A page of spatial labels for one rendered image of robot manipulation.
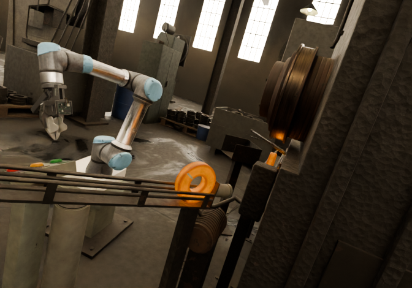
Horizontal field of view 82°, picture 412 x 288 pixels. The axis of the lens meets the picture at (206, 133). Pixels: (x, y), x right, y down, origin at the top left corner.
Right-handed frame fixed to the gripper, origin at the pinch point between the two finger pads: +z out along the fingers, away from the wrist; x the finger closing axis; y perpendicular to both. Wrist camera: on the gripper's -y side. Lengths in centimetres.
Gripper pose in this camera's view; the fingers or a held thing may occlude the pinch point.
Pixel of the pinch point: (53, 136)
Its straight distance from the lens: 111.9
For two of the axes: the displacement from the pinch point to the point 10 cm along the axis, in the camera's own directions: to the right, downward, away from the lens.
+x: 3.5, -0.9, 9.3
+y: 9.3, -0.2, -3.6
